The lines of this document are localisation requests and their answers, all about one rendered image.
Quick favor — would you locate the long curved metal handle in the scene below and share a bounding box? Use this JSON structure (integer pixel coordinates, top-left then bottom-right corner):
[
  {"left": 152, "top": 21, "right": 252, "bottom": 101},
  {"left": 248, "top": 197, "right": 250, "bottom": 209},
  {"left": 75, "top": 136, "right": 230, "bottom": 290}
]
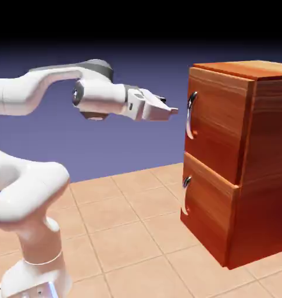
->
[{"left": 185, "top": 91, "right": 199, "bottom": 140}]

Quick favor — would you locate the wooden cabinet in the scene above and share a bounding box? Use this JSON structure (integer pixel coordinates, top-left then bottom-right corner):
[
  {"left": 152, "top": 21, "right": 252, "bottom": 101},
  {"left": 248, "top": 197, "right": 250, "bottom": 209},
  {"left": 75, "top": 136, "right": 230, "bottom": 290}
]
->
[{"left": 180, "top": 59, "right": 282, "bottom": 270}]

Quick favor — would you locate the larger wooden cabinet door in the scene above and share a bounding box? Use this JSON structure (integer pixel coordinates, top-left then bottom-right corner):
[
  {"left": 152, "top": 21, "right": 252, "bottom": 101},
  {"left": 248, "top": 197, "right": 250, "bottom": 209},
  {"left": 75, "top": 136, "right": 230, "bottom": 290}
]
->
[{"left": 184, "top": 66, "right": 258, "bottom": 186}]

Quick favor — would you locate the smaller wooden cabinet door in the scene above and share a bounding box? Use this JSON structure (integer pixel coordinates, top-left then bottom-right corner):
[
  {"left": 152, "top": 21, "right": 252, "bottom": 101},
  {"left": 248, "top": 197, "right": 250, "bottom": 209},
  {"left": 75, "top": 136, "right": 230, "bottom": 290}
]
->
[{"left": 180, "top": 152, "right": 240, "bottom": 268}]

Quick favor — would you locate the short curved metal handle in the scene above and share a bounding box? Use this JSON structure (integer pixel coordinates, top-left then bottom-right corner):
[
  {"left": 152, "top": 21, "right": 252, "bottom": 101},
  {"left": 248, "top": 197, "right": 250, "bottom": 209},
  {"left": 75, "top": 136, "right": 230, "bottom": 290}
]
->
[{"left": 181, "top": 176, "right": 192, "bottom": 216}]

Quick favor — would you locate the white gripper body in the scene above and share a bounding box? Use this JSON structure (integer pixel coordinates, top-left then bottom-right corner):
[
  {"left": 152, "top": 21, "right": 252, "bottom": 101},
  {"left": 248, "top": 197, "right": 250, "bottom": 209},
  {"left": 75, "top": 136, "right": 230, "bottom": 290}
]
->
[{"left": 139, "top": 88, "right": 173, "bottom": 122}]

